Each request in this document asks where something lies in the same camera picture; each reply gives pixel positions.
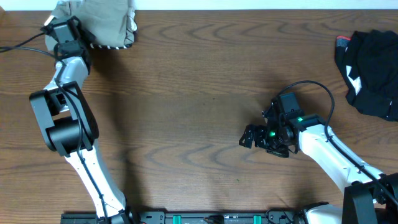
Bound khaki green shorts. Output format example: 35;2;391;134
45;0;136;52

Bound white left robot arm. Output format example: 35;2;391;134
29;27;139;223

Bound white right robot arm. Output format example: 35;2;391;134
239;100;397;223

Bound white black folded shirt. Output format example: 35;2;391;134
43;6;138;50

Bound black garment with white marks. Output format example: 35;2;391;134
335;30;397;121

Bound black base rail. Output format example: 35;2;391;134
60;208;309;224

